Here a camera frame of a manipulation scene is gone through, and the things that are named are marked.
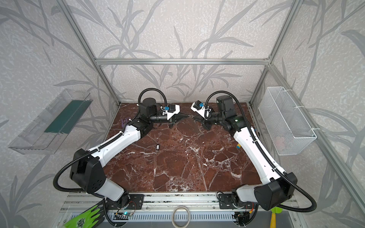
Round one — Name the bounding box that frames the clear plastic wall shelf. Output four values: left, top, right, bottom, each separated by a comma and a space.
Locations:
9, 89, 93, 155

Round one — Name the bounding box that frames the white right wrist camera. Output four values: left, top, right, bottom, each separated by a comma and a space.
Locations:
191, 100, 213, 120

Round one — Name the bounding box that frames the grey cable loop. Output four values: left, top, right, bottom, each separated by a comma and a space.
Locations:
171, 205, 191, 228

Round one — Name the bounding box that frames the purple pink garden fork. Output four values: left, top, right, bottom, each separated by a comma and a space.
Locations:
120, 118, 128, 130

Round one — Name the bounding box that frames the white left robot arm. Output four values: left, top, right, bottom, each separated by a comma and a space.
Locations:
70, 98, 188, 204

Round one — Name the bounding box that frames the white wire mesh basket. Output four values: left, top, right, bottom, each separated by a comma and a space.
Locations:
259, 86, 317, 155

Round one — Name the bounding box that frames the green black work glove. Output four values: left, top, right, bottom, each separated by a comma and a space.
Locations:
62, 200, 105, 228

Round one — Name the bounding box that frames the green yellow toy shovel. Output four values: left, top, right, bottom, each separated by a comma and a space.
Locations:
270, 207, 283, 228

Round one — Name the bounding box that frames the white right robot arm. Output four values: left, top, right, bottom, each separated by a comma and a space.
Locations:
191, 95, 298, 211

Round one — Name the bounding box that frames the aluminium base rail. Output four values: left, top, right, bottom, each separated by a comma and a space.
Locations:
53, 192, 304, 228

